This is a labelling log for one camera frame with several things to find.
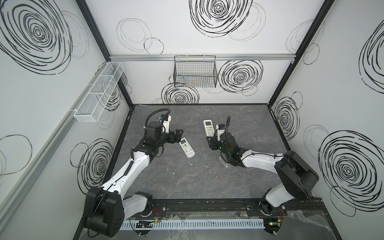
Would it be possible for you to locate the white remote with batteries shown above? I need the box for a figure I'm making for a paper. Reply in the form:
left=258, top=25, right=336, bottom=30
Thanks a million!
left=203, top=120, right=215, bottom=137

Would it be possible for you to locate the clear handle screwdriver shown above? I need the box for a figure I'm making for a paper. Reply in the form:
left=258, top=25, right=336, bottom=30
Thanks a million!
left=219, top=152, right=229, bottom=168

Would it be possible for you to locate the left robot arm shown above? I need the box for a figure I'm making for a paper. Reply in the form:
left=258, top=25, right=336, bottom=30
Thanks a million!
left=81, top=122, right=184, bottom=238

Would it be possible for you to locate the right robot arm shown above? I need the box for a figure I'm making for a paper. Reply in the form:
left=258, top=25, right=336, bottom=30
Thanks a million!
left=207, top=133, right=319, bottom=216

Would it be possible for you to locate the white remote tilted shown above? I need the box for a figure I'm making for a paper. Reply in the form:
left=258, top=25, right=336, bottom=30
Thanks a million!
left=179, top=138, right=195, bottom=158

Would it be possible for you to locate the white mesh shelf basket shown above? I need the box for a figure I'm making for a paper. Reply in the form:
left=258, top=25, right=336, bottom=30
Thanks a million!
left=74, top=62, right=124, bottom=123

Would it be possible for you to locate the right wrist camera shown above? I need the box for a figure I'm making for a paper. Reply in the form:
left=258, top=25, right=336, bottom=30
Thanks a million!
left=216, top=124, right=227, bottom=141

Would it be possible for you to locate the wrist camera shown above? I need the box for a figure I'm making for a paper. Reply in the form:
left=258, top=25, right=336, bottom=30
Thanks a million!
left=160, top=115, right=172, bottom=134
left=216, top=124, right=227, bottom=141

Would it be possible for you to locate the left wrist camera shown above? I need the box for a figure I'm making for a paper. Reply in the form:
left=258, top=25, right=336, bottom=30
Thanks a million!
left=160, top=115, right=172, bottom=134

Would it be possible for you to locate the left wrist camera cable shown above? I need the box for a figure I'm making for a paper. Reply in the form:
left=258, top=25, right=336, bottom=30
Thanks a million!
left=144, top=108, right=172, bottom=128

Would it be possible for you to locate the black wire basket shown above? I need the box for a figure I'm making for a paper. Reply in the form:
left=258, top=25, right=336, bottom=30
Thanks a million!
left=173, top=55, right=218, bottom=88

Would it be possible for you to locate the white slotted cable duct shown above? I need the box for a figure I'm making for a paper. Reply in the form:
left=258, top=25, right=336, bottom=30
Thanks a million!
left=120, top=219, right=265, bottom=231

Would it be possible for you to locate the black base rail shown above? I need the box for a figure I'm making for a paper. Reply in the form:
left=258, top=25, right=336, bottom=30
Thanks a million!
left=86, top=197, right=326, bottom=217

